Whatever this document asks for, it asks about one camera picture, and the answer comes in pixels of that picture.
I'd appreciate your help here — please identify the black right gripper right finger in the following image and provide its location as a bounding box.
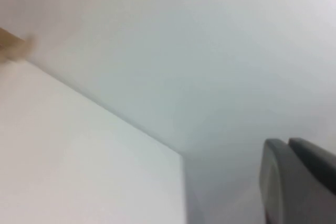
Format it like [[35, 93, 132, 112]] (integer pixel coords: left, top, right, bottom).
[[288, 137, 336, 196]]

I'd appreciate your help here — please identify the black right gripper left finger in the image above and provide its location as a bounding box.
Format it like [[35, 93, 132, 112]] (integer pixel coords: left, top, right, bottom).
[[259, 138, 336, 224]]

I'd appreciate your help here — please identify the brown cardboard shoe box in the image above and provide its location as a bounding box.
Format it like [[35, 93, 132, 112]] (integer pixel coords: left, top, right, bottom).
[[0, 27, 36, 64]]

